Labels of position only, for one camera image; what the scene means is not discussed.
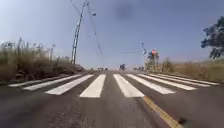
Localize thin pole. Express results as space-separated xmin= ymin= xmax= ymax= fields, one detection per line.
xmin=141 ymin=42 xmax=148 ymax=71

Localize grey asphalt road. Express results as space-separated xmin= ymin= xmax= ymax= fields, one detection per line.
xmin=0 ymin=69 xmax=224 ymax=128

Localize red round road sign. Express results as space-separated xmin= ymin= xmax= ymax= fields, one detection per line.
xmin=150 ymin=49 xmax=158 ymax=71

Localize leaning utility pole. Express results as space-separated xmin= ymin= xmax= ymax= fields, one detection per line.
xmin=70 ymin=0 xmax=90 ymax=65

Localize dry grass verge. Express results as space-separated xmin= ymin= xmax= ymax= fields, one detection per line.
xmin=0 ymin=37 xmax=86 ymax=84
xmin=146 ymin=57 xmax=224 ymax=84

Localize dark leafy tree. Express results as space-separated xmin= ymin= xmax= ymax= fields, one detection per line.
xmin=200 ymin=15 xmax=224 ymax=60

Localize overhead wires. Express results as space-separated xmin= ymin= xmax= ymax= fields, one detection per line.
xmin=69 ymin=0 xmax=105 ymax=66

